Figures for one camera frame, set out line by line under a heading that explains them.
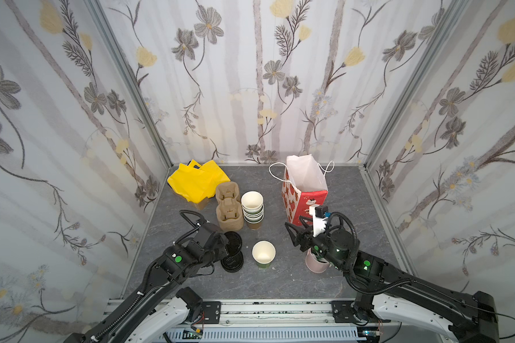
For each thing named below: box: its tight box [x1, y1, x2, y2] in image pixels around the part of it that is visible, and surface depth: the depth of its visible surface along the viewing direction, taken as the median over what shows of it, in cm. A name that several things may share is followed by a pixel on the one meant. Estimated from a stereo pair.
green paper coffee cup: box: [251, 239, 277, 270], surface depth 82 cm
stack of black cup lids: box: [220, 230, 244, 273], surface depth 82 cm
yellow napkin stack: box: [167, 159, 232, 204], surface depth 109 cm
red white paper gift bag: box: [281, 153, 329, 227], surface depth 88 cm
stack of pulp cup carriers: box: [215, 181, 244, 232], surface depth 92 cm
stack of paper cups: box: [241, 190, 264, 231], surface depth 86 cm
